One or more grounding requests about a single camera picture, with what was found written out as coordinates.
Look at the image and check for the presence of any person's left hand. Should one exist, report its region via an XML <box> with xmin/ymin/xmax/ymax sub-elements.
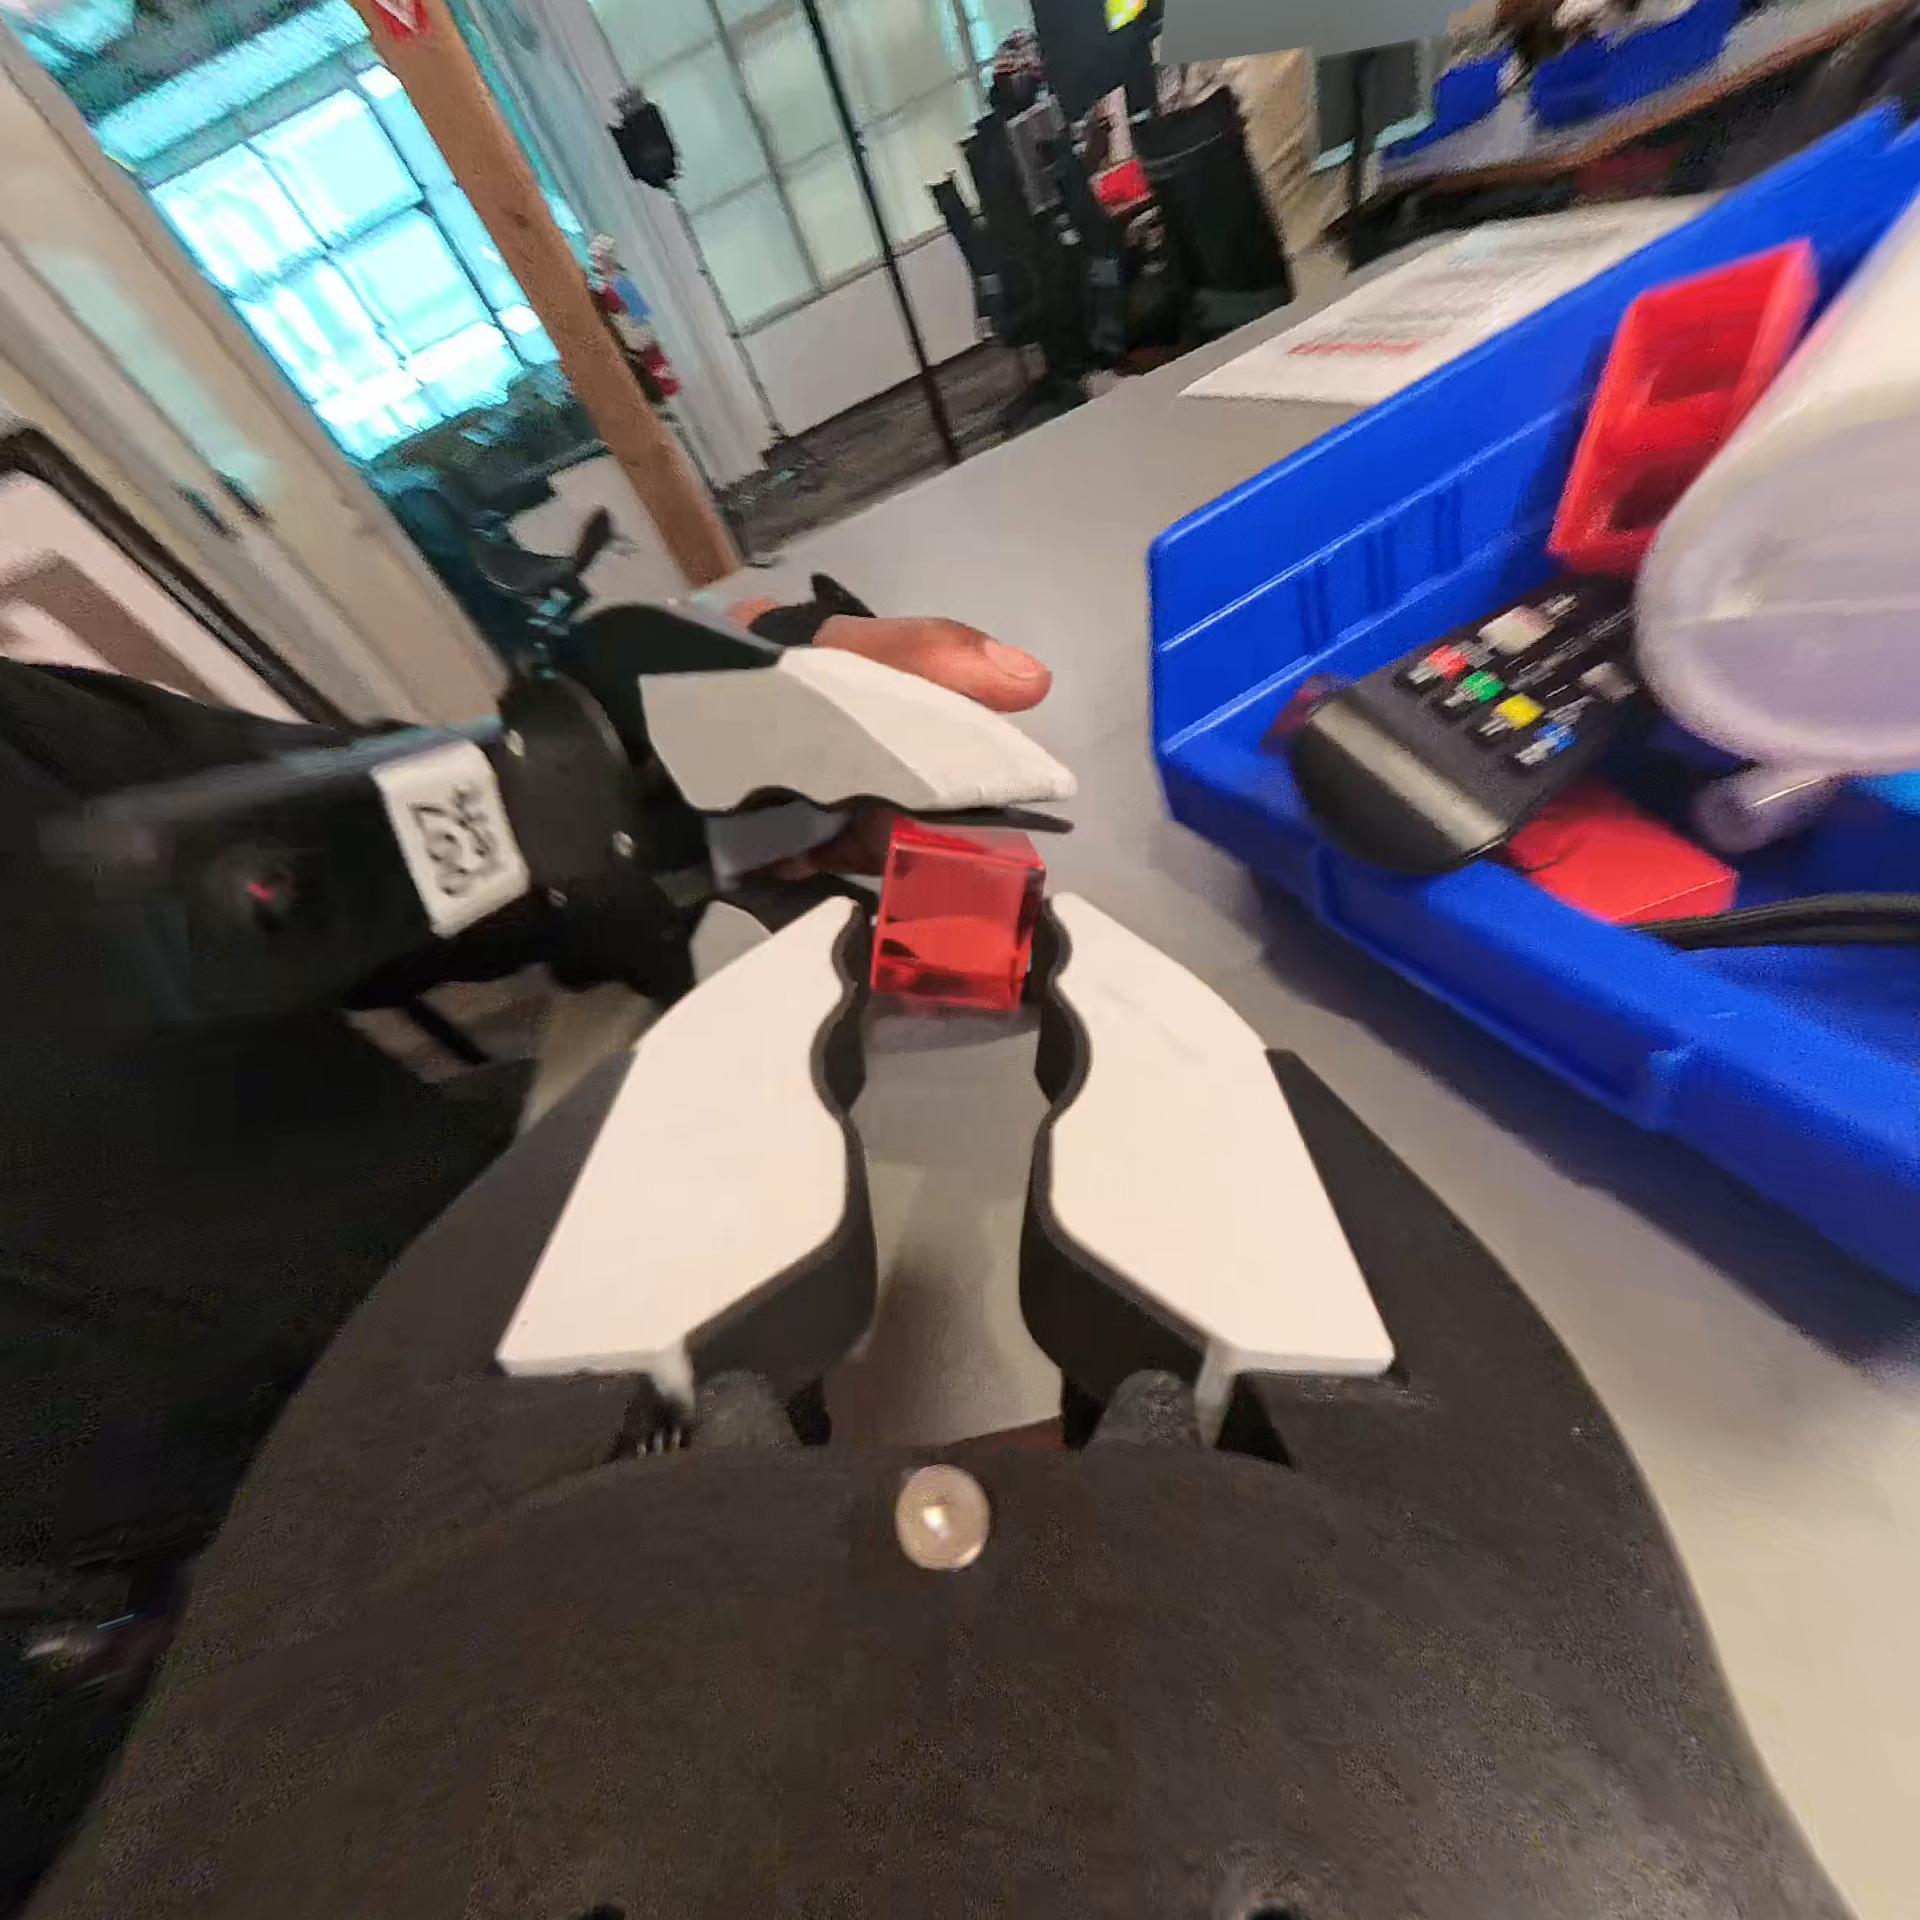
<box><xmin>781</xmin><ymin>614</ymin><xmax>1056</xmax><ymax>890</ymax></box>

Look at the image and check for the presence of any person's black jacket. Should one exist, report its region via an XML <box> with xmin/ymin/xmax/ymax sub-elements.
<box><xmin>0</xmin><ymin>658</ymin><xmax>545</xmax><ymax>1876</ymax></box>

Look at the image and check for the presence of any red plastic piece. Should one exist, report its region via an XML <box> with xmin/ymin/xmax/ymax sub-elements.
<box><xmin>1498</xmin><ymin>777</ymin><xmax>1745</xmax><ymax>919</ymax></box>

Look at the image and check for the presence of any small white cylinder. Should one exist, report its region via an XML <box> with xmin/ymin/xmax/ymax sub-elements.
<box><xmin>1696</xmin><ymin>757</ymin><xmax>1840</xmax><ymax>852</ymax></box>

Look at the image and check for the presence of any red toy building block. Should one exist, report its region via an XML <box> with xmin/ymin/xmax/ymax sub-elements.
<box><xmin>1550</xmin><ymin>240</ymin><xmax>1823</xmax><ymax>579</ymax></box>

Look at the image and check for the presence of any black tripod light stand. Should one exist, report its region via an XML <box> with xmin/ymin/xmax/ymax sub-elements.
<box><xmin>612</xmin><ymin>81</ymin><xmax>830</xmax><ymax>480</ymax></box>

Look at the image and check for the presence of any black framed sign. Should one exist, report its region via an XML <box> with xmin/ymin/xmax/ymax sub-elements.
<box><xmin>0</xmin><ymin>429</ymin><xmax>348</xmax><ymax>722</ymax></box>

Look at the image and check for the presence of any blue plastic bin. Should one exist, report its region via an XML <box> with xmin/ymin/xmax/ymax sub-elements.
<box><xmin>1147</xmin><ymin>104</ymin><xmax>1920</xmax><ymax>1294</ymax></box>

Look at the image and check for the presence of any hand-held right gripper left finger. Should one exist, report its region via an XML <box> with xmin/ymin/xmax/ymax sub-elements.
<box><xmin>493</xmin><ymin>899</ymin><xmax>885</xmax><ymax>1428</ymax></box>

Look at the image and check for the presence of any wooden post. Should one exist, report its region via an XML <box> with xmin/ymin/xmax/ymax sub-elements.
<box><xmin>351</xmin><ymin>0</ymin><xmax>749</xmax><ymax>586</ymax></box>

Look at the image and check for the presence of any small blue bin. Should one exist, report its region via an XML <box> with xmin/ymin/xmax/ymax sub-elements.
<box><xmin>1533</xmin><ymin>0</ymin><xmax>1750</xmax><ymax>122</ymax></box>

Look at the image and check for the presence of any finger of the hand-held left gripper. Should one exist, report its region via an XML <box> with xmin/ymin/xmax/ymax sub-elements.
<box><xmin>692</xmin><ymin>899</ymin><xmax>781</xmax><ymax>989</ymax></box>
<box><xmin>639</xmin><ymin>647</ymin><xmax>1079</xmax><ymax>819</ymax></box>

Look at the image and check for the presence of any black office chair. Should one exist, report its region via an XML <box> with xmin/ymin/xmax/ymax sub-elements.
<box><xmin>934</xmin><ymin>104</ymin><xmax>1097</xmax><ymax>387</ymax></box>
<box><xmin>1124</xmin><ymin>89</ymin><xmax>1293</xmax><ymax>343</ymax></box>

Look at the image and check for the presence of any black saddle seat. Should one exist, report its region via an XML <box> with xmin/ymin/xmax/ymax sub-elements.
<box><xmin>451</xmin><ymin>503</ymin><xmax>613</xmax><ymax>605</ymax></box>

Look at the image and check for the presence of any white plastic cup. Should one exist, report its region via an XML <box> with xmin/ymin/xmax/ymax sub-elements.
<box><xmin>1632</xmin><ymin>199</ymin><xmax>1920</xmax><ymax>773</ymax></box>

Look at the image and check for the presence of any red translucent cube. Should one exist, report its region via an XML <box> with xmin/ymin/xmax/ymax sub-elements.
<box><xmin>873</xmin><ymin>819</ymin><xmax>1047</xmax><ymax>1008</ymax></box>

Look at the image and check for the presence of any red fire extinguisher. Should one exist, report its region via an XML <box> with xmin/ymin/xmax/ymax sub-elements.
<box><xmin>589</xmin><ymin>231</ymin><xmax>685</xmax><ymax>406</ymax></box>

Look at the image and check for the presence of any black pole stand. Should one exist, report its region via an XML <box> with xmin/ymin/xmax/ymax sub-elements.
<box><xmin>800</xmin><ymin>0</ymin><xmax>962</xmax><ymax>465</ymax></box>

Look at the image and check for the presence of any black remote control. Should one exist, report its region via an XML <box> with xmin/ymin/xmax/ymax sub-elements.
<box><xmin>1290</xmin><ymin>578</ymin><xmax>1645</xmax><ymax>879</ymax></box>

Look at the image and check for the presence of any printed paper sheet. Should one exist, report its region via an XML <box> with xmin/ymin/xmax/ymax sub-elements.
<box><xmin>1178</xmin><ymin>227</ymin><xmax>1696</xmax><ymax>406</ymax></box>

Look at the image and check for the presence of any black cable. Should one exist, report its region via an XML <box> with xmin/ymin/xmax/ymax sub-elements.
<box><xmin>1640</xmin><ymin>895</ymin><xmax>1920</xmax><ymax>956</ymax></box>

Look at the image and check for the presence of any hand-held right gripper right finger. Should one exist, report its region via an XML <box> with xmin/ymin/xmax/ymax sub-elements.
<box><xmin>1022</xmin><ymin>895</ymin><xmax>1399</xmax><ymax>1422</ymax></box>

